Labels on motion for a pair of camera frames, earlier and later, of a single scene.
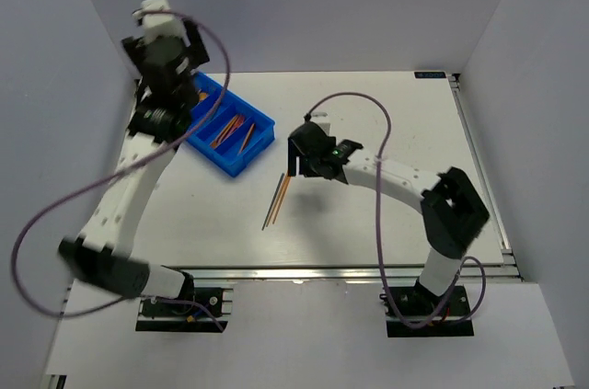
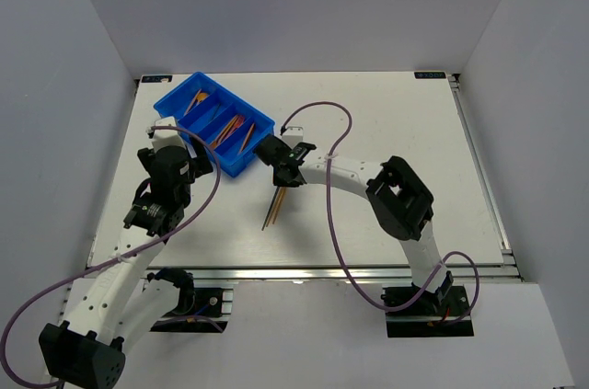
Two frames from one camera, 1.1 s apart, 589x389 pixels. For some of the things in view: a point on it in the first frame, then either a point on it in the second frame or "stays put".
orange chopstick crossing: (277, 200) stays put
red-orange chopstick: (248, 138) stays put
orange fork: (232, 125) stays put
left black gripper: (198, 55) → (200, 165)
